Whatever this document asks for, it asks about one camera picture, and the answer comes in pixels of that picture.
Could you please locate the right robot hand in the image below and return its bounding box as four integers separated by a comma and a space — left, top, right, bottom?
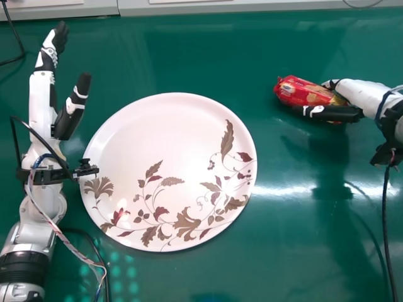
292, 77, 403, 145

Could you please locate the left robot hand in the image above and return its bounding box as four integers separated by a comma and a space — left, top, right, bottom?
15, 20, 93, 186

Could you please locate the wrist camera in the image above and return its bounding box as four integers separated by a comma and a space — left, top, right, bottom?
370, 140, 403, 173
71, 158, 100, 181

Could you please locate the red biscuit packet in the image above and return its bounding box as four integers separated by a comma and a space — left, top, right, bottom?
272, 74, 350, 126

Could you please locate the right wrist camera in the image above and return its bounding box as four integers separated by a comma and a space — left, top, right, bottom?
370, 140, 403, 173

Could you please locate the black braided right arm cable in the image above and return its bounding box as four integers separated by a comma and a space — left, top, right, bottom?
380, 163, 399, 302

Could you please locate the red-white flat ribbon cable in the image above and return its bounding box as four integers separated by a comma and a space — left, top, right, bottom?
26, 166, 107, 302

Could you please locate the thin grey cable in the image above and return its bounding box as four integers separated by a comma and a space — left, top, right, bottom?
341, 0, 383, 8

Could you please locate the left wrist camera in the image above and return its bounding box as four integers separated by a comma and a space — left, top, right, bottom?
71, 158, 100, 181

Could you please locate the plate with brown leaf pattern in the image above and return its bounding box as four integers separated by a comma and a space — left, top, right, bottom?
79, 91, 258, 253

